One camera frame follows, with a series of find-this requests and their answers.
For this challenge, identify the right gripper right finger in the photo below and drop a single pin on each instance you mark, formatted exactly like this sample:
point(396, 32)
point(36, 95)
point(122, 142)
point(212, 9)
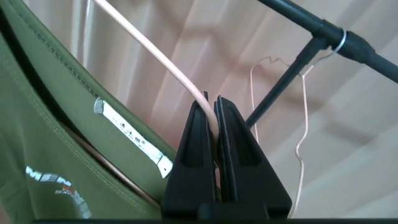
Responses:
point(255, 189)

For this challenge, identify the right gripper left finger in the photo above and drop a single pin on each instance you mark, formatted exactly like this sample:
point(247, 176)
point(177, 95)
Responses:
point(186, 186)

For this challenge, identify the pink clothes hanger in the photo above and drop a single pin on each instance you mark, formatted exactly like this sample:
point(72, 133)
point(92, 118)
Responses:
point(168, 65)
point(306, 102)

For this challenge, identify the green printed t-shirt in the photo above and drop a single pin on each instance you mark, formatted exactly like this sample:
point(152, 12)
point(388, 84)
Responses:
point(46, 140)

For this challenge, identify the black clothes rack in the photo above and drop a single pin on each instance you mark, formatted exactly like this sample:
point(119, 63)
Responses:
point(357, 46)

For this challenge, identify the beige curtain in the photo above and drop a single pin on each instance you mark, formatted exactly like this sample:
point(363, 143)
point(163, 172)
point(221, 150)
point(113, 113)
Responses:
point(342, 140)

